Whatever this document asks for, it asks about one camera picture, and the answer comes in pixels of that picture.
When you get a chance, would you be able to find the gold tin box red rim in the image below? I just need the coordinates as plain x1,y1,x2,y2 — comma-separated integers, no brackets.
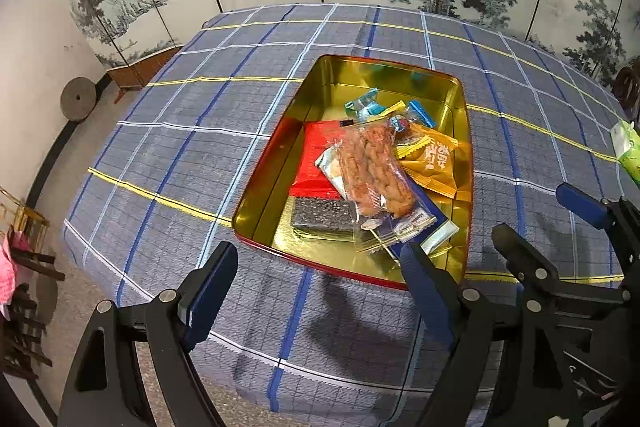
231,55,474,292

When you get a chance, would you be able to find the pink cloth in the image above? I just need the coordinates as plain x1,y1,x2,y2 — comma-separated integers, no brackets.
0,234,18,305

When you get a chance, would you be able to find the orange snack packet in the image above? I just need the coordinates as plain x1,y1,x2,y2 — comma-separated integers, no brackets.
396,127,460,200

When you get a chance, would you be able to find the blue plaid tablecloth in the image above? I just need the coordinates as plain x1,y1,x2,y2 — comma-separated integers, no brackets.
62,4,636,413

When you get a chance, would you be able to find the blue cracker packet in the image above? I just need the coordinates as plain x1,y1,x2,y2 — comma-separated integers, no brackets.
315,144,458,268

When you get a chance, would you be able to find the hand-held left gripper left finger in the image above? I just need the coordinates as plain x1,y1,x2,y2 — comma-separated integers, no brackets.
59,241,240,427

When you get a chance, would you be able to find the round stone millstone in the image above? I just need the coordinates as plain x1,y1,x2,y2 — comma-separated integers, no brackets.
61,77,97,124

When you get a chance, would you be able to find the light blue candy packet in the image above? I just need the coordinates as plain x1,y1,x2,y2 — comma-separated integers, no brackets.
344,89,383,118

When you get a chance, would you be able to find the dark carved wooden furniture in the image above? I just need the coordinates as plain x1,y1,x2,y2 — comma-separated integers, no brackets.
614,64,640,110

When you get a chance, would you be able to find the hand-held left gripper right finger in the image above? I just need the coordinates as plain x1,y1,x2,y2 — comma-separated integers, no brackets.
399,241,585,427

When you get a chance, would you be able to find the green tissue packet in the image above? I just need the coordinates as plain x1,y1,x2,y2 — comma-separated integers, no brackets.
610,119,640,188

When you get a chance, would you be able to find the clear packet of fried twists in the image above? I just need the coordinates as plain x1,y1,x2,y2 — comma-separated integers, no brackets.
322,114,421,254

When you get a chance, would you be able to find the gold metal rack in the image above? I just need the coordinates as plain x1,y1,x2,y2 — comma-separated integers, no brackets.
0,187,51,253

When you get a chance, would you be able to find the black sesame bar packet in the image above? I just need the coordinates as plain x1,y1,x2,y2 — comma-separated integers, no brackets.
291,198,357,240

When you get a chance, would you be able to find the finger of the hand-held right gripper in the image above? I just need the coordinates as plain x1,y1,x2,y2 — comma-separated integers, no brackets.
491,223,628,313
556,183,640,288

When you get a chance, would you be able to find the dark wooden chair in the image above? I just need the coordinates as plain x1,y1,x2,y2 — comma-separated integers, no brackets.
0,242,66,380

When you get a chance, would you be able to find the red snack packet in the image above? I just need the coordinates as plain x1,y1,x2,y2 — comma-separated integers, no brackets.
289,121,361,198

